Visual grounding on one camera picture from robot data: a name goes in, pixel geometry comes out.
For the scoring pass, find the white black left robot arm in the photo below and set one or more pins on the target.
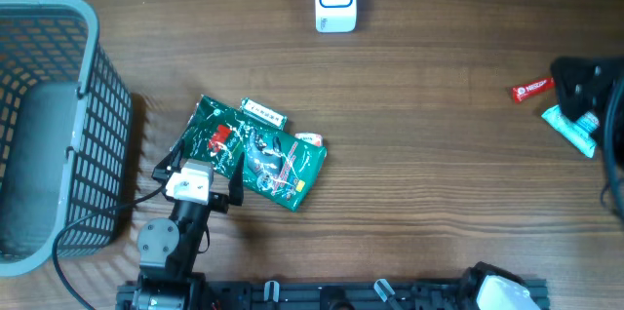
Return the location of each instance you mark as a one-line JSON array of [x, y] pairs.
[[169, 246]]

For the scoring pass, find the green 3M gloves packet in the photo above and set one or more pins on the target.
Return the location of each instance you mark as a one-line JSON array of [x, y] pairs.
[[278, 165]]

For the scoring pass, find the teal wet wipes packet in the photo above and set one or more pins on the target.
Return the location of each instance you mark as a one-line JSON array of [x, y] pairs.
[[578, 133]]

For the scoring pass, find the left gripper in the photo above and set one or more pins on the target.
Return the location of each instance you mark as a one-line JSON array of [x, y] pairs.
[[219, 202]]

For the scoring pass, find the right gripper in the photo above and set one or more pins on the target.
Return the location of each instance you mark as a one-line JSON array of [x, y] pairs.
[[593, 96]]

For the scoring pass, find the grey black plastic basket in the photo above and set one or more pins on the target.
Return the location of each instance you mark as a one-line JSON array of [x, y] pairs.
[[66, 118]]

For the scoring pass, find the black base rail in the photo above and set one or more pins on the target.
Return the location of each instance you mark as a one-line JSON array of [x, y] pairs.
[[381, 294]]

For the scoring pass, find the red Nescafe stick sachet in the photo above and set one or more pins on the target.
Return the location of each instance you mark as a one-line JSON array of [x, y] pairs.
[[531, 89]]

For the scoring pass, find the green white gum pack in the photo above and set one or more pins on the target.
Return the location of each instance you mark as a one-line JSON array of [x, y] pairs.
[[263, 113]]

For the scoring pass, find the orange white small carton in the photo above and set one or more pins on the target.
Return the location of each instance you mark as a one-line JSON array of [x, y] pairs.
[[312, 138]]

